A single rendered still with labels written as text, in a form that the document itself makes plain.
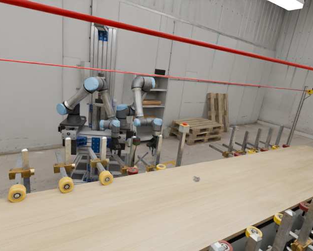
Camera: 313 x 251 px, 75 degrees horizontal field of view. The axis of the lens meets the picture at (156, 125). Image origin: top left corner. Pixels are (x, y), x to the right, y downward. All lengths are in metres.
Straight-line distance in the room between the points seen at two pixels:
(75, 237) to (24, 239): 0.21
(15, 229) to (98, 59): 1.70
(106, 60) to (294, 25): 7.96
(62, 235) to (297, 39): 9.03
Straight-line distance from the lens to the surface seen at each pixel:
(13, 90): 4.00
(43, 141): 4.28
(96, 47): 2.37
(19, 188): 1.38
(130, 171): 1.63
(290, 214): 1.15
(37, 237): 1.18
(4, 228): 1.27
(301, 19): 9.42
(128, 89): 4.32
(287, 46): 9.35
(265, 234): 1.70
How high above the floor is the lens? 1.70
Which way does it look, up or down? 16 degrees down
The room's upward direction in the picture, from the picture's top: 7 degrees clockwise
